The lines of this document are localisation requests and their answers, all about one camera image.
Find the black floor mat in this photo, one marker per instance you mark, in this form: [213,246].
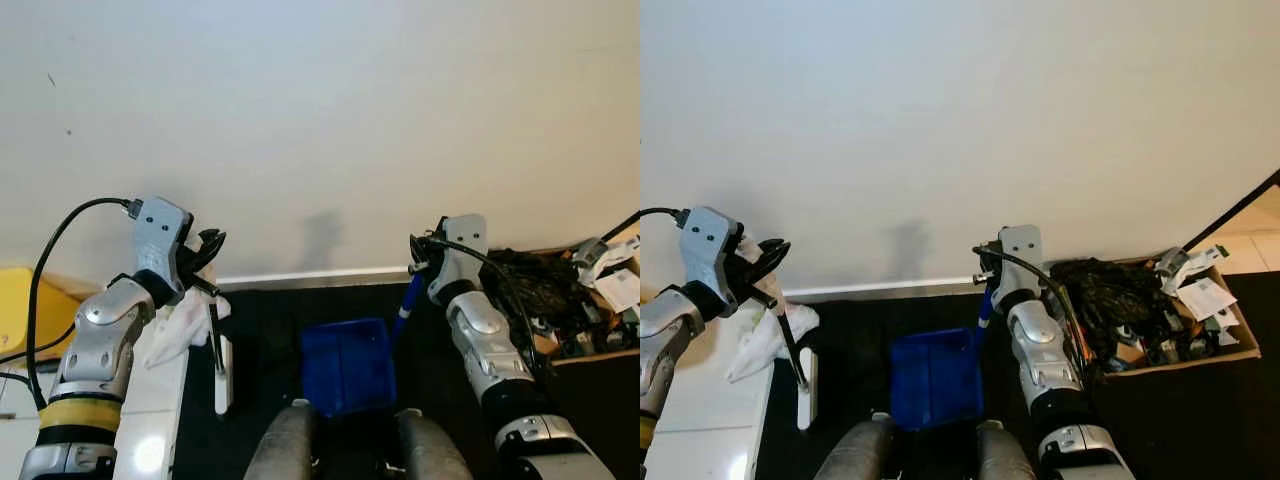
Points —
[450,400]
[1180,420]

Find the black plastic bag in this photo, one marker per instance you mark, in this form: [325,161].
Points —
[1105,295]
[535,285]

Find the yellow plastic object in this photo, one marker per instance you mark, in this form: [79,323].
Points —
[30,310]

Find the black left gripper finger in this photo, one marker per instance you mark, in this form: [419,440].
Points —
[208,278]
[213,243]
[768,288]
[773,252]

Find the white crumpled cloth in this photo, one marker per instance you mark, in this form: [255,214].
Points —
[180,325]
[765,340]

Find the white baseboard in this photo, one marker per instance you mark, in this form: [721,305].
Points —
[880,287]
[310,275]

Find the grey left robot leg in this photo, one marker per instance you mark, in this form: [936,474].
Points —
[855,455]
[285,445]

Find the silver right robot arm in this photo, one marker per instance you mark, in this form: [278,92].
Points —
[490,350]
[1045,360]

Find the cardboard box of rubbish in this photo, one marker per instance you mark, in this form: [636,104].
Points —
[1180,362]
[600,352]

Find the blue plastic dustpan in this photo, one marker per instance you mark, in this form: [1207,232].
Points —
[345,365]
[935,380]

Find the white printed paper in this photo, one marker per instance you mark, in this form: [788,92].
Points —
[1207,298]
[620,290]

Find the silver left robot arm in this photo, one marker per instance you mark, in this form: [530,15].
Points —
[95,345]
[662,340]

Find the black and white hand brush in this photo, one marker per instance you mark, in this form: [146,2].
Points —
[807,395]
[224,380]

